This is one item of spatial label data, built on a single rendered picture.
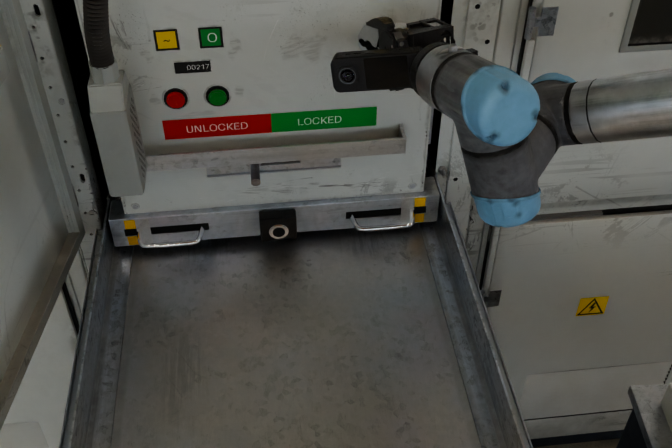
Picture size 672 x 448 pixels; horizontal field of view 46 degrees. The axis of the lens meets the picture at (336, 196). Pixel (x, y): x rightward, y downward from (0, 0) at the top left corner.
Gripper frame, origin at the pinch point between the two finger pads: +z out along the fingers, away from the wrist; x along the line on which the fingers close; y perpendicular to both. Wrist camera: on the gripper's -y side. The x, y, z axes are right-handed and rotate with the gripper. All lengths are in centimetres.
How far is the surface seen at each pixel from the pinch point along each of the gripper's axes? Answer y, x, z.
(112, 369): -43, -40, -3
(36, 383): -59, -69, 40
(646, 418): 30, -57, -30
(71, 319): -49, -53, 33
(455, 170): 19.6, -29.2, 9.5
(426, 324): 2.8, -42.3, -11.3
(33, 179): -47, -18, 20
